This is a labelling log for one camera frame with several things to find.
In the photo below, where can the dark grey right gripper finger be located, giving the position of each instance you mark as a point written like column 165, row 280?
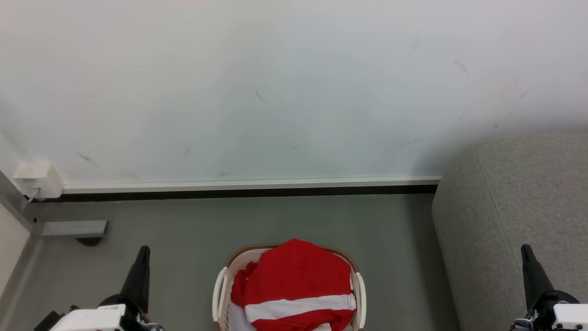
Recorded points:
column 535, row 278

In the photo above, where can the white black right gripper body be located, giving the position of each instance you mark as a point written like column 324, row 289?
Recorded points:
column 562, row 315

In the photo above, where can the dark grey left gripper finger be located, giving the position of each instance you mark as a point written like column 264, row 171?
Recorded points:
column 138, row 276

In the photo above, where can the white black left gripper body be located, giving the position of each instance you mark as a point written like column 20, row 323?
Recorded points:
column 87, row 318

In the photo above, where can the red and white garment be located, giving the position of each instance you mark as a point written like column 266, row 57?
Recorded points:
column 298, row 276

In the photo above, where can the grey fabric sofa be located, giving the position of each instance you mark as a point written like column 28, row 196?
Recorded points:
column 514, row 220

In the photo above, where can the white laundry basket brown rim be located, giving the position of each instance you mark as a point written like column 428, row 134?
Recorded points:
column 221, row 294

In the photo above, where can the white baseboard strip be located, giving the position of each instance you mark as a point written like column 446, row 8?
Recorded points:
column 252, row 184

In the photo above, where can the white wall socket box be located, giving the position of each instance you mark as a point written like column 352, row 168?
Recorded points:
column 39, row 178

